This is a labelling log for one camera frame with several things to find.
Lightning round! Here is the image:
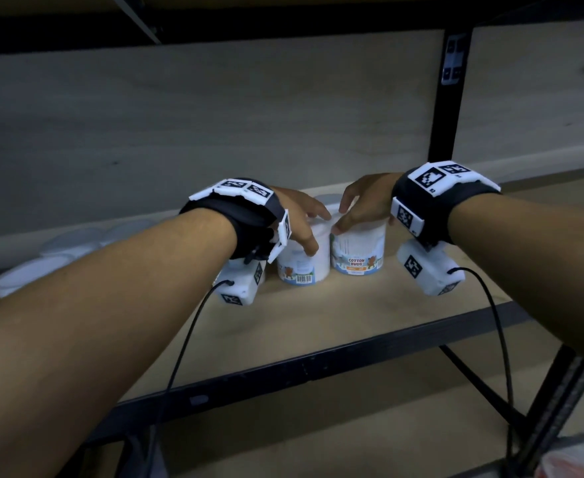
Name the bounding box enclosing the person's right hand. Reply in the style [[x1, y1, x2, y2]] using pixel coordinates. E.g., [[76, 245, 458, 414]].
[[333, 173, 403, 234]]

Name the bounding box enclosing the person's left hand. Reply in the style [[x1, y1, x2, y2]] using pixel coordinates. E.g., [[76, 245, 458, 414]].
[[271, 187, 332, 258]]

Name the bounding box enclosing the white cotton bud tub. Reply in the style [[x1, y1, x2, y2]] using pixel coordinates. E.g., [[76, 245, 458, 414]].
[[276, 213, 333, 285], [330, 220, 389, 276]]

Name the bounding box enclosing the person's left forearm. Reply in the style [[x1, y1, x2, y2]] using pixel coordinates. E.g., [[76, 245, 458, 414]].
[[0, 209, 239, 478]]

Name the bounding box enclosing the person's right forearm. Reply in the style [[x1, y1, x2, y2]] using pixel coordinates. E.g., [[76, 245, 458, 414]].
[[445, 190, 584, 376]]

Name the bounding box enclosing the black left wristband with markers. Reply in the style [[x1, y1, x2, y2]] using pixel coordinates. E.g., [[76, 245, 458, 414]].
[[179, 177, 293, 267]]

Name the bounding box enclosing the black wristband with markers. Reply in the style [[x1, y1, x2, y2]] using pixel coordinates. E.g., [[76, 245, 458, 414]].
[[179, 177, 293, 267], [390, 160, 502, 252]]

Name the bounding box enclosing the black right wristband with markers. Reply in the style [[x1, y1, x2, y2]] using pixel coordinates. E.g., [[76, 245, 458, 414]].
[[390, 160, 502, 252]]

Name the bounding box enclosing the black metal shelf rack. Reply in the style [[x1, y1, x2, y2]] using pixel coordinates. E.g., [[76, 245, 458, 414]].
[[0, 0, 584, 478]]

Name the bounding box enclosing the white marker tag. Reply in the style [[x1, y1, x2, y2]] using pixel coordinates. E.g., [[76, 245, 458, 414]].
[[440, 34, 470, 86]]

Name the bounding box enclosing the group of white tub lids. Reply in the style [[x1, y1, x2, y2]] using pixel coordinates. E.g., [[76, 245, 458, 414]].
[[0, 218, 159, 299]]

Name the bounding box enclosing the pink and white cloth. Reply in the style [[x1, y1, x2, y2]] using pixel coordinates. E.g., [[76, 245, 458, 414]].
[[540, 429, 584, 478]]

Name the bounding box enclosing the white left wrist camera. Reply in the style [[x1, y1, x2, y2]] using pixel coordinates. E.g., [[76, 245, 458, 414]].
[[212, 258, 268, 308]]

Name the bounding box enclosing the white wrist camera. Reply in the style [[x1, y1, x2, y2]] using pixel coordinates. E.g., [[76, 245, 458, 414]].
[[396, 239, 467, 298], [212, 258, 268, 308]]

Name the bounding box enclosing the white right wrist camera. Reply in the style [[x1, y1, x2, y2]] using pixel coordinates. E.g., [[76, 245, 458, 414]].
[[396, 239, 467, 298]]

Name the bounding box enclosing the black left camera cable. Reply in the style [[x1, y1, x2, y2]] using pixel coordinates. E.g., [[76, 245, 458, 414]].
[[149, 279, 236, 448]]

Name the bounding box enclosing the black camera cable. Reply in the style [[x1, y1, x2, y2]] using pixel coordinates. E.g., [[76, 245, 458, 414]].
[[460, 267, 517, 463], [149, 279, 236, 448]]

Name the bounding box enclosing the black right camera cable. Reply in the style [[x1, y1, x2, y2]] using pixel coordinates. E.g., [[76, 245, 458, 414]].
[[460, 267, 517, 463]]

